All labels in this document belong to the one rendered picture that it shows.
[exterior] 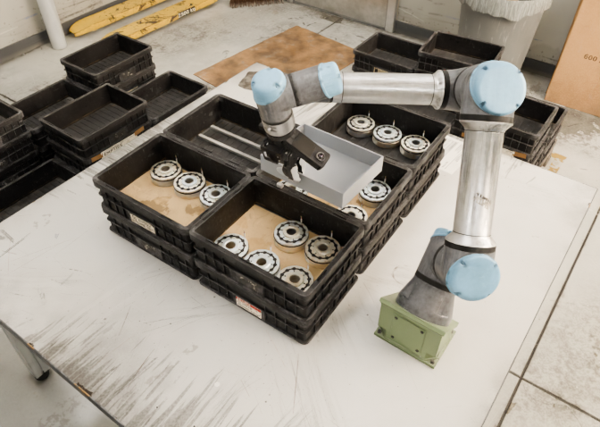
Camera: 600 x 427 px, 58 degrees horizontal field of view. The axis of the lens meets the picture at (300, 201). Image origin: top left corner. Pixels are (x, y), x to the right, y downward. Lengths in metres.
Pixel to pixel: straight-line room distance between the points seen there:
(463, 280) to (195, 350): 0.74
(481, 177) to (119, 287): 1.09
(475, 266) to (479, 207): 0.13
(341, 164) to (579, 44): 2.72
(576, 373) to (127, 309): 1.78
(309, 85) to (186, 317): 0.79
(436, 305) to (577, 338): 1.31
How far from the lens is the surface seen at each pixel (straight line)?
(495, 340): 1.65
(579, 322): 2.74
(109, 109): 2.94
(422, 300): 1.43
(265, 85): 1.17
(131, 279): 1.77
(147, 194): 1.83
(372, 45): 3.56
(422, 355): 1.54
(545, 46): 4.34
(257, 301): 1.52
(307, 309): 1.43
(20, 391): 2.53
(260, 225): 1.66
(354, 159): 1.56
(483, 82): 1.24
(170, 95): 3.19
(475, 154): 1.28
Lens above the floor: 2.01
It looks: 43 degrees down
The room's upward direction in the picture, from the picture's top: straight up
